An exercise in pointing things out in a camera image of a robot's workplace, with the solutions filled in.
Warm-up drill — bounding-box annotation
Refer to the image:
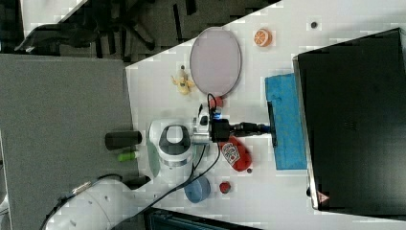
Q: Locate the pink strawberry toy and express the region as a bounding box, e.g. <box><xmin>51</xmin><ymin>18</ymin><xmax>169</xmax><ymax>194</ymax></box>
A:
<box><xmin>214</xmin><ymin>97</ymin><xmax>224</xmax><ymax>108</ymax></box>

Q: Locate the red ketchup bottle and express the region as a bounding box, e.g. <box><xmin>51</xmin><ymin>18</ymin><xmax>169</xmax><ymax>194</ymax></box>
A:
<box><xmin>219</xmin><ymin>136</ymin><xmax>252</xmax><ymax>172</ymax></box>

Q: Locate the black cylinder upper left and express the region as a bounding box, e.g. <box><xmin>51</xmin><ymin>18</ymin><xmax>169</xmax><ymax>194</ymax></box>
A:
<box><xmin>104</xmin><ymin>130</ymin><xmax>143</xmax><ymax>150</ymax></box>

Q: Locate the blue cup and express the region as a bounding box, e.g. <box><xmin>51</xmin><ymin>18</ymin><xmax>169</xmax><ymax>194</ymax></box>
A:
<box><xmin>184</xmin><ymin>176</ymin><xmax>211</xmax><ymax>203</ymax></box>

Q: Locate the grey round plate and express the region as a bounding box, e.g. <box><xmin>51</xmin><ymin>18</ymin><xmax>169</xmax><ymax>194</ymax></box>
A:
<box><xmin>190</xmin><ymin>27</ymin><xmax>241</xmax><ymax>96</ymax></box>

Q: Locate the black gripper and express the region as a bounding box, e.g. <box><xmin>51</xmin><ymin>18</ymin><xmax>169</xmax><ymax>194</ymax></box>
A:
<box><xmin>211</xmin><ymin>119</ymin><xmax>270</xmax><ymax>143</ymax></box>

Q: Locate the black toaster oven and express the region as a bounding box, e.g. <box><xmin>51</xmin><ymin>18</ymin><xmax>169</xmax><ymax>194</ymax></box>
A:
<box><xmin>264</xmin><ymin>27</ymin><xmax>406</xmax><ymax>219</ymax></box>

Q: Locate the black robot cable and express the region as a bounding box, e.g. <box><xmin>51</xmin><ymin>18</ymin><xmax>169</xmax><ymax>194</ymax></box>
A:
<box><xmin>140</xmin><ymin>93</ymin><xmax>222</xmax><ymax>215</ymax></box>

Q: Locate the small red toy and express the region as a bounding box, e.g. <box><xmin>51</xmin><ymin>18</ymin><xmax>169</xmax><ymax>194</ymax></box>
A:
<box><xmin>219</xmin><ymin>182</ymin><xmax>231</xmax><ymax>194</ymax></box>

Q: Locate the green perforated colander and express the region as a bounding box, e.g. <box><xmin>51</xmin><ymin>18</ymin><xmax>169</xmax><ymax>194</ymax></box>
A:
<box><xmin>147</xmin><ymin>139</ymin><xmax>160</xmax><ymax>177</ymax></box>

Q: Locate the black office chair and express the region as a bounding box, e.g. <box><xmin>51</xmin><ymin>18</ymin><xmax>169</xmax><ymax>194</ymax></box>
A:
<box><xmin>13</xmin><ymin>0</ymin><xmax>199</xmax><ymax>63</ymax></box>

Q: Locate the orange slice toy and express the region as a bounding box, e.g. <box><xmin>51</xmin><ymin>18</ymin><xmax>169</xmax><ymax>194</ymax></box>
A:
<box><xmin>254</xmin><ymin>29</ymin><xmax>273</xmax><ymax>47</ymax></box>

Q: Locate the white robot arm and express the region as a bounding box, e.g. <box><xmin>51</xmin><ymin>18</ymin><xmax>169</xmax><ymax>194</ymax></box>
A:
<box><xmin>40</xmin><ymin>104</ymin><xmax>274</xmax><ymax>230</ymax></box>

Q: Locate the green marker pen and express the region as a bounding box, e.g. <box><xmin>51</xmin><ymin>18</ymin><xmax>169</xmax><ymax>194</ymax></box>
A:
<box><xmin>118</xmin><ymin>151</ymin><xmax>139</xmax><ymax>162</ymax></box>

